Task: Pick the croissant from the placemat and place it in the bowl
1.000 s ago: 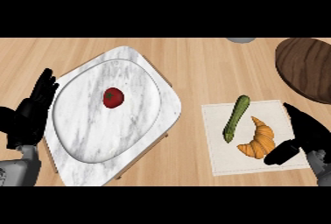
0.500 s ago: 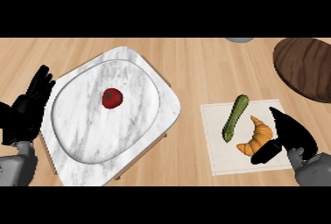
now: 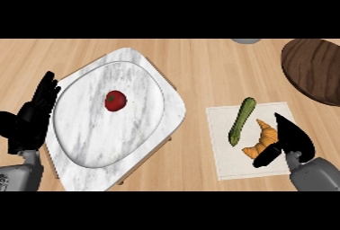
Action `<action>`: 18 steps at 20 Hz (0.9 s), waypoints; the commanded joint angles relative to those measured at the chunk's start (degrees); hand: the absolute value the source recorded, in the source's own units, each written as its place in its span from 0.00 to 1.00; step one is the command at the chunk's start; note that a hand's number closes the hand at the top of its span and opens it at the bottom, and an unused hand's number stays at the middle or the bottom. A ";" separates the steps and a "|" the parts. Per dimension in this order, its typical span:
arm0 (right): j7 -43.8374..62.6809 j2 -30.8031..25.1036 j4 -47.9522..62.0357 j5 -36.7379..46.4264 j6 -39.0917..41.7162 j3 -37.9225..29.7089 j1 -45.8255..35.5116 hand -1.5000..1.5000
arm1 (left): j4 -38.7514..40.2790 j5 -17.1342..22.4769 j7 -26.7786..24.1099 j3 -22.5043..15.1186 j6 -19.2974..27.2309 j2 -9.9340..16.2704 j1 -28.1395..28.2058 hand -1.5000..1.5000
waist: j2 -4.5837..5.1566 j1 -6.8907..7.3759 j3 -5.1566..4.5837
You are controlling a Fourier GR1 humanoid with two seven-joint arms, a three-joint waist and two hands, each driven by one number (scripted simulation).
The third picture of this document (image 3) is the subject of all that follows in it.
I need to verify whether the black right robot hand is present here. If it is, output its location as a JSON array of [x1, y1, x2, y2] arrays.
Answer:
[[251, 112, 317, 169]]

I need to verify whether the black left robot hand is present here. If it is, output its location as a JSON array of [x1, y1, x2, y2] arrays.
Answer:
[[0, 70, 62, 155]]

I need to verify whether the golden croissant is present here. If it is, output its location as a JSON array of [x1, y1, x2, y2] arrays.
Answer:
[[241, 118, 281, 160]]

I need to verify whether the white cloth placemat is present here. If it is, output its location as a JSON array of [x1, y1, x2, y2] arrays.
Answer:
[[204, 102, 297, 181]]

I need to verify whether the white marble bowl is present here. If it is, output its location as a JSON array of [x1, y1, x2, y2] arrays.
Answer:
[[51, 60, 165, 169]]

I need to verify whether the green zucchini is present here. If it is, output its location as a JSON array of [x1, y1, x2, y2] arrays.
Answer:
[[227, 96, 257, 147]]

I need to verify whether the red tomato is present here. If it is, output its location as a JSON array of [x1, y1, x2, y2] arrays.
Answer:
[[103, 90, 128, 112]]

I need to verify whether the dark brown wooden board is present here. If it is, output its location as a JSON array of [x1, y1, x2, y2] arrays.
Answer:
[[281, 39, 340, 107]]

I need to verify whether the white marble cutting board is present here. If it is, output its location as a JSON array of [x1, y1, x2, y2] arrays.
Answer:
[[44, 47, 187, 192]]

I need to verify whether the grey round object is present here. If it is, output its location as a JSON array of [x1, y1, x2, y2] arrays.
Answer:
[[229, 39, 263, 45]]

